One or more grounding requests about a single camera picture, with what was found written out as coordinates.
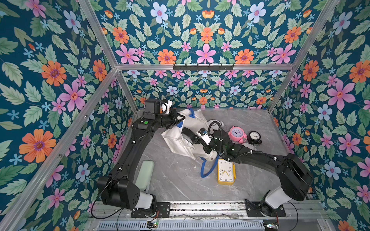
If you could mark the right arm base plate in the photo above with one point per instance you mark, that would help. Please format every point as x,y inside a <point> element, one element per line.
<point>262,209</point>

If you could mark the white canvas bag blue handles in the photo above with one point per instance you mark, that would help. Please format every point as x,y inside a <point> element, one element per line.
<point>195,120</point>

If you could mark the white twin-bell alarm clock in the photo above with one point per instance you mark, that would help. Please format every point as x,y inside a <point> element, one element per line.
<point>215,124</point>

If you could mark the aluminium cage frame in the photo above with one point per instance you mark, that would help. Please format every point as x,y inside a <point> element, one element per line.
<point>52,65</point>

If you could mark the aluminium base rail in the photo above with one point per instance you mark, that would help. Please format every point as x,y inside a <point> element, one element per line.
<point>308,209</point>

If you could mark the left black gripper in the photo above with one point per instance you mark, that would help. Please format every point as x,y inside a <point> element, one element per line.
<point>173,121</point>

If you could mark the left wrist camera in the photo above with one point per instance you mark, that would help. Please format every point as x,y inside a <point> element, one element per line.
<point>168,103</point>

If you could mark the black twin-bell alarm clock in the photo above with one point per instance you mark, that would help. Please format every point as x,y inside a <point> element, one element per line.
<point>254,138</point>

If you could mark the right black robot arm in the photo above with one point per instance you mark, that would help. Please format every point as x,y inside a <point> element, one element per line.
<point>295,178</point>

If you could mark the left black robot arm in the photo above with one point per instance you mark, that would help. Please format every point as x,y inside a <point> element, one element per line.
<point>117,188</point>

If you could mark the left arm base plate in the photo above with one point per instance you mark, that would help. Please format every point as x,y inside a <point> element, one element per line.
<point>157,210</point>

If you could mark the white vented cable duct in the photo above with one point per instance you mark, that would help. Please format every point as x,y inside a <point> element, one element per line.
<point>181,225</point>

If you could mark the pale green pad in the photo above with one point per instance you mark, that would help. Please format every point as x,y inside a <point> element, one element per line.
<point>144,176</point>

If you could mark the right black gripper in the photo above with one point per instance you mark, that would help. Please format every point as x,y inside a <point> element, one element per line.
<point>198,139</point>

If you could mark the yellow alarm clock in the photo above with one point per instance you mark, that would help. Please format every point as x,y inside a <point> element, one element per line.
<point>226,174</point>

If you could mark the pink alarm clock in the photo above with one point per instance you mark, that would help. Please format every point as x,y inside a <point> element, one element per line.
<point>237,134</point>

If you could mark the black hook rail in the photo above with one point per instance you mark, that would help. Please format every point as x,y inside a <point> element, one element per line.
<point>202,67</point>

